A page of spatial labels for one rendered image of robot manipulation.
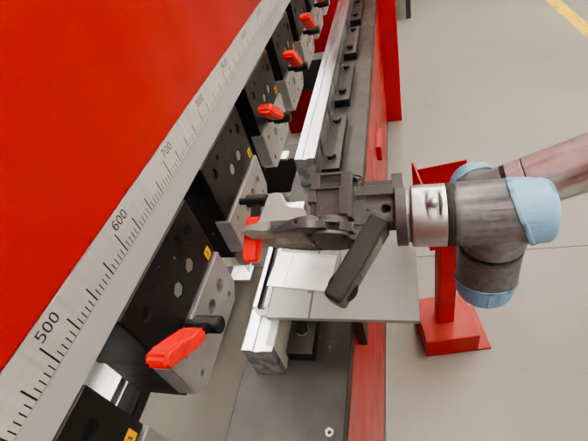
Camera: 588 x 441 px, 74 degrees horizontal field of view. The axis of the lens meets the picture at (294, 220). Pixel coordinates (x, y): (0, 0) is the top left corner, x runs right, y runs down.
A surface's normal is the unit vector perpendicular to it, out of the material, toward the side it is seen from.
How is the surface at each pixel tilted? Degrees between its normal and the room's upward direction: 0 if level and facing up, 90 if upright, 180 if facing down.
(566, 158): 35
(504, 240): 91
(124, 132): 90
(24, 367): 90
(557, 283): 0
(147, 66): 90
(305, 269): 0
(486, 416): 0
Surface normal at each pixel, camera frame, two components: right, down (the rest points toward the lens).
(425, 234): -0.21, 0.60
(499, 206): -0.29, -0.14
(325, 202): -0.29, -0.36
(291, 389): -0.24, -0.70
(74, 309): 0.96, -0.05
